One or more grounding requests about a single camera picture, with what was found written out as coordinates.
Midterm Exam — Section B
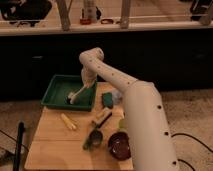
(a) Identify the white dish brush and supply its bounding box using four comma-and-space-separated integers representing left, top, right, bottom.
66, 86, 86, 104

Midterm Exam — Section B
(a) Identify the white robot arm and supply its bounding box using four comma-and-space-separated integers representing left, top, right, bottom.
79, 48, 180, 171

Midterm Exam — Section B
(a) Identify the green plastic tray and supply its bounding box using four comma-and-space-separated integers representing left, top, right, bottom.
41, 75, 97, 111

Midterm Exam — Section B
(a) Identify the green sponge block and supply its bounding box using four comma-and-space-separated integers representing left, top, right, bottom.
102, 92, 113, 108

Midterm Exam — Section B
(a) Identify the clear plastic cup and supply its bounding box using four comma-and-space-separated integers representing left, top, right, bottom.
112, 89, 122, 104

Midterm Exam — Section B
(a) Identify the green apple toy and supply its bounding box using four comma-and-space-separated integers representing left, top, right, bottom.
119, 118, 127, 132

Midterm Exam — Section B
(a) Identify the yellow corn cob toy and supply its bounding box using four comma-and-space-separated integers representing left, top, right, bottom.
61, 113, 77, 130

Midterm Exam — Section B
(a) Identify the dark red bowl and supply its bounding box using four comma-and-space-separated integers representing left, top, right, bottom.
108, 132, 131, 161

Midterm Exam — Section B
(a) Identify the wooden table board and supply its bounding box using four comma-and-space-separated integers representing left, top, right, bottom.
25, 82, 133, 171

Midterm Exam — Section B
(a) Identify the black pole on floor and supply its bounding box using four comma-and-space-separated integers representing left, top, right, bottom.
13, 122, 25, 171

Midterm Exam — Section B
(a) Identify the black bag on shelf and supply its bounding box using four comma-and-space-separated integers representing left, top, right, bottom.
0, 0, 52, 27

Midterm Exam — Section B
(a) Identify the red ring on shelf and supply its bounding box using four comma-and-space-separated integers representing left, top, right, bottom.
100, 18, 115, 25

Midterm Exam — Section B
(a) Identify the black floor cable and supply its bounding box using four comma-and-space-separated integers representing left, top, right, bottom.
171, 132, 213, 171

